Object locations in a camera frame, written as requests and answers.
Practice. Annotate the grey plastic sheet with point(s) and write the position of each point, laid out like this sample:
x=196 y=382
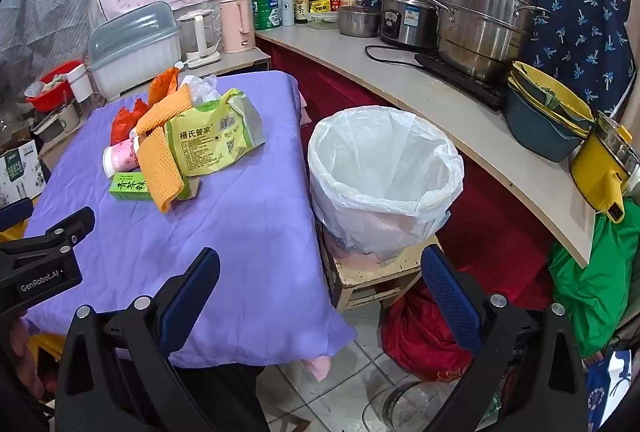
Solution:
x=45 y=11

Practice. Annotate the purple table cloth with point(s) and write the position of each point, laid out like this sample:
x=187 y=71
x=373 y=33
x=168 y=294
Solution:
x=225 y=237

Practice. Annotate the yellow cloth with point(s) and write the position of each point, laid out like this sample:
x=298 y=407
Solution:
x=45 y=344

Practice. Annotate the green cardboard box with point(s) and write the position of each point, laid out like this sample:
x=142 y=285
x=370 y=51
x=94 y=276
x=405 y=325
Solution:
x=127 y=189

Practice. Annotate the orange plastic bag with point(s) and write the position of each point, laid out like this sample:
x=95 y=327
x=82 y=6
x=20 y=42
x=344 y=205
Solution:
x=165 y=84

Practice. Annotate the green plastic bag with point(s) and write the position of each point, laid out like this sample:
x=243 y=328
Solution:
x=595 y=287

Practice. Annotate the white power plug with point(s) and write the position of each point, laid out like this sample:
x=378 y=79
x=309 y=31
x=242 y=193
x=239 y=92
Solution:
x=177 y=64

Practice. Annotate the orange foam fruit net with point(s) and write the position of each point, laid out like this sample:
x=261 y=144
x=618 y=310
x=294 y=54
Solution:
x=157 y=171

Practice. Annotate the pink underlay cloth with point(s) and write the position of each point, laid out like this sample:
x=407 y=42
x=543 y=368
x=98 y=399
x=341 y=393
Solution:
x=320 y=366

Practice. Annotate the small steel pot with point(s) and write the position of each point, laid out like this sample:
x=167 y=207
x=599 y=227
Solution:
x=357 y=19

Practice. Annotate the red curtain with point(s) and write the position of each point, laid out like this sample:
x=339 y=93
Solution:
x=320 y=86

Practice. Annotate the white foam net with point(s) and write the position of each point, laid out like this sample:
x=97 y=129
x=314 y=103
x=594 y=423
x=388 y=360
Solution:
x=200 y=86

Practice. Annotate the small wooden stool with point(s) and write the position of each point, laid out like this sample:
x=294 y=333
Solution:
x=360 y=277

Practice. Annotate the blue white printed bag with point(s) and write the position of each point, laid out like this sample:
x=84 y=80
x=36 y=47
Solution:
x=607 y=387

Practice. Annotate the white glass kettle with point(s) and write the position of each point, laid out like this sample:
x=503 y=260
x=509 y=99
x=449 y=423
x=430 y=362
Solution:
x=197 y=34

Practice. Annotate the light green snack bag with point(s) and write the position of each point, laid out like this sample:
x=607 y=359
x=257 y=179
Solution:
x=200 y=141

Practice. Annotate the navy printed cloth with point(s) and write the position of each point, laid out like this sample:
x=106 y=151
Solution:
x=575 y=21

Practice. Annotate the dark sauce bottle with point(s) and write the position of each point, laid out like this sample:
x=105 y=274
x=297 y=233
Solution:
x=301 y=9

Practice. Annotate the pink paper cup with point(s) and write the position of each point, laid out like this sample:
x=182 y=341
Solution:
x=122 y=156

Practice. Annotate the red-orange plastic bag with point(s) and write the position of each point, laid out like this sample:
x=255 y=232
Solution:
x=122 y=121

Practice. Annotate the beige small pot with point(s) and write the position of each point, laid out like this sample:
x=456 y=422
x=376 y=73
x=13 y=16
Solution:
x=60 y=119

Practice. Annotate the clear glass jar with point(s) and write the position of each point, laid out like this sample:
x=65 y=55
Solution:
x=400 y=407

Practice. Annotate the white floral cardboard box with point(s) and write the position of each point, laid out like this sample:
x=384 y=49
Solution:
x=17 y=169

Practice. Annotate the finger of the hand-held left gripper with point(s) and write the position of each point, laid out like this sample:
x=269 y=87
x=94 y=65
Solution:
x=15 y=213
x=75 y=224

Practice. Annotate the white cup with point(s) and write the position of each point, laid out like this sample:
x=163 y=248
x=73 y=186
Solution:
x=77 y=81

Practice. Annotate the bin with white plastic liner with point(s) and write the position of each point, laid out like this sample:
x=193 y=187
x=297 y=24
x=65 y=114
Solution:
x=350 y=212

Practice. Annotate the clear food container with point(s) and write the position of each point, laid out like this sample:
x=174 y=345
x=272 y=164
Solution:
x=322 y=19

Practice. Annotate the steel rice cooker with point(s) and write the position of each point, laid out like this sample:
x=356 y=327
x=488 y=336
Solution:
x=407 y=19

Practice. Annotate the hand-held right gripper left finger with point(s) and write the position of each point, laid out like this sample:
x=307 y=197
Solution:
x=192 y=292

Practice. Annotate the pink electric kettle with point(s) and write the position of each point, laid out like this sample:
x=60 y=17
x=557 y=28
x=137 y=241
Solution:
x=235 y=24

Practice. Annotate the yellow plastic basin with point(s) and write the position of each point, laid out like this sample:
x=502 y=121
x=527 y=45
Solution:
x=550 y=99

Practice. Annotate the person's left hand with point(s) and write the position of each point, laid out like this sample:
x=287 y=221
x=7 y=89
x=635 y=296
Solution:
x=20 y=352

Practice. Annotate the large steel steamer pot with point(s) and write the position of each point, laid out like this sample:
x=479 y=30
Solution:
x=485 y=21

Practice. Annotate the black induction cooker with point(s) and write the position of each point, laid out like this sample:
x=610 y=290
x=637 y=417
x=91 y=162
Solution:
x=465 y=79

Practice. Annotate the white dish storage box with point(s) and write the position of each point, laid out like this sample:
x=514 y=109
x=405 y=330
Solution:
x=135 y=46

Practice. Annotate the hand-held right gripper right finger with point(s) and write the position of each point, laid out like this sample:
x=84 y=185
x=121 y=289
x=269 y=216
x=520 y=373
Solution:
x=450 y=297

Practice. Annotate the red plastic basin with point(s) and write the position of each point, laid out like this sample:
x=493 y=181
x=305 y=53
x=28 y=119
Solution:
x=47 y=89

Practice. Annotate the green tin can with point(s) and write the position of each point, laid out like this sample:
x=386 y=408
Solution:
x=266 y=10

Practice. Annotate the white thermos bottle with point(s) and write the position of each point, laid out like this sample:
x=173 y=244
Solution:
x=288 y=6

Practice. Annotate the shiny red bag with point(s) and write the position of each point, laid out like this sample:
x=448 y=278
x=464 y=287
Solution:
x=425 y=337

